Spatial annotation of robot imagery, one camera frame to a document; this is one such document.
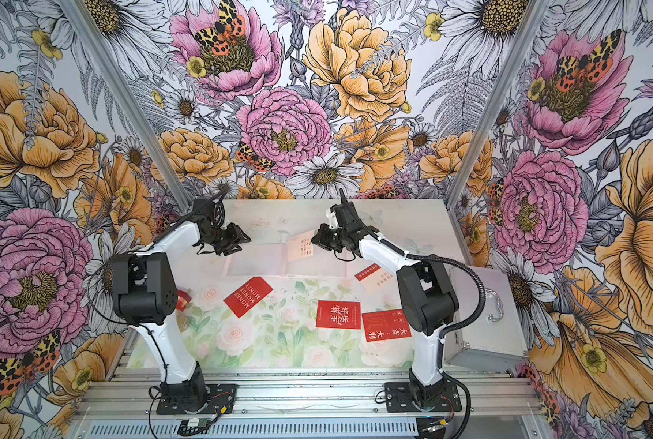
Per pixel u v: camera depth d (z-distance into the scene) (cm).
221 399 74
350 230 74
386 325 87
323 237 83
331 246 84
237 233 88
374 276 100
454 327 50
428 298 51
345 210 72
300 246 96
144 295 53
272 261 105
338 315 89
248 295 94
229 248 89
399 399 74
